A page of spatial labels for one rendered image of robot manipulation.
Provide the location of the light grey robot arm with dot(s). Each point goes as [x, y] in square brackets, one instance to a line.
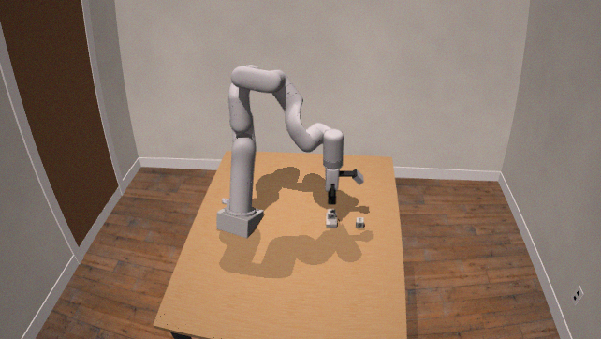
[244, 150]

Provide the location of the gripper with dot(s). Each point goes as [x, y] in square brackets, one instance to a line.
[331, 178]

